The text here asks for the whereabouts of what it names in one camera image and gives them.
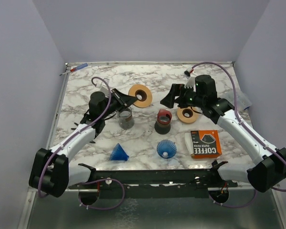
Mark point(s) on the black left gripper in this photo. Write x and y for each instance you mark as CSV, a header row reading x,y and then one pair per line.
x,y
123,99

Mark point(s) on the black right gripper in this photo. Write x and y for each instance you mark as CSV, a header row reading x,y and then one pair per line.
x,y
177,89

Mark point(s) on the wooden ring coaster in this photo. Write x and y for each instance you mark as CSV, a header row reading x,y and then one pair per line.
x,y
143,94
187,115

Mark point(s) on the clear grey glass carafe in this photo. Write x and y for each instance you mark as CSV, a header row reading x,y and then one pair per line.
x,y
125,119

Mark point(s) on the blue cone dripper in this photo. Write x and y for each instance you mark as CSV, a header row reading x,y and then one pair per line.
x,y
118,154

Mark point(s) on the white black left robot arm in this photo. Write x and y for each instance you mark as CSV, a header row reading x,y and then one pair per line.
x,y
51,172

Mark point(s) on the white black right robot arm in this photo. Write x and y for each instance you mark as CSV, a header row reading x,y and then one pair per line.
x,y
268,165

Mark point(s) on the blue ribbed dripper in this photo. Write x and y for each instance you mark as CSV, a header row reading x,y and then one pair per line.
x,y
166,149

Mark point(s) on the orange coffee filter box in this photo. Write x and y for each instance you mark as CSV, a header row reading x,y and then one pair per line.
x,y
203,144

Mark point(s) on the red and black carafe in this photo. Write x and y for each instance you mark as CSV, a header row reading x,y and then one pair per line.
x,y
163,122

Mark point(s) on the red blue screwdriver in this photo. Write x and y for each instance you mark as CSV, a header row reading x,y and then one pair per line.
x,y
79,67

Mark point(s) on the clear plastic parts box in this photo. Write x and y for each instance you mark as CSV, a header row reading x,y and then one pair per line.
x,y
243,102

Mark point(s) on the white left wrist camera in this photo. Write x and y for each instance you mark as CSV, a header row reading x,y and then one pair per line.
x,y
104,89

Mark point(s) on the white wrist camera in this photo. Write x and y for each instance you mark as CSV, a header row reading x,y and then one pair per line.
x,y
190,79
104,89

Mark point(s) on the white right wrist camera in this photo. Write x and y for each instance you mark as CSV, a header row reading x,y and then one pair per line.
x,y
190,79

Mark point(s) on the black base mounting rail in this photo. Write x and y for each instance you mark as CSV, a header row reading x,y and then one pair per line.
x,y
173,183

